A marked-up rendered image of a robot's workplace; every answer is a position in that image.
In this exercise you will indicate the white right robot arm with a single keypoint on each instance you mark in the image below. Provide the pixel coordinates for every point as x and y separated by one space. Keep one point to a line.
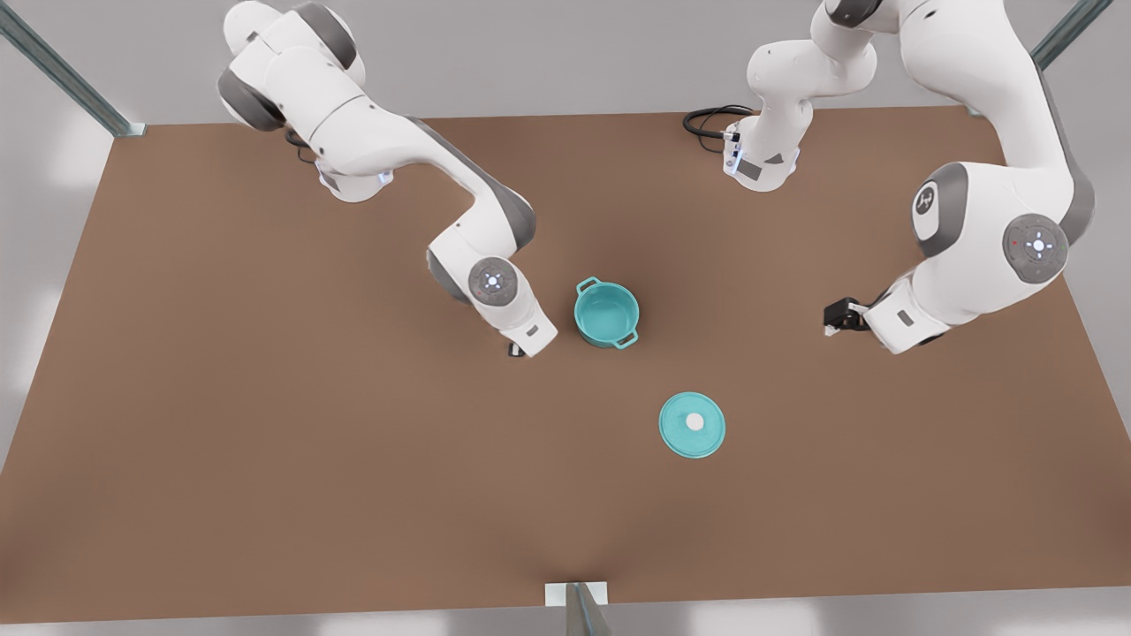
371 141

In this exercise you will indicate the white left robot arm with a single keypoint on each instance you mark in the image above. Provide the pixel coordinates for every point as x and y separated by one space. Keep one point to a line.
981 203

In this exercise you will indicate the teal pot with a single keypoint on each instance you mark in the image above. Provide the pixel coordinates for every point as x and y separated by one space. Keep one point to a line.
607 314

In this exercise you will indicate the teal pot lid white knob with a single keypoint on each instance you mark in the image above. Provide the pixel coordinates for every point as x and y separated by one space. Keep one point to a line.
692 425

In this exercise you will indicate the silver frame post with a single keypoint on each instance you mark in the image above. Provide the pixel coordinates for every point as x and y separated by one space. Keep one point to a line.
579 608
1065 31
66 75

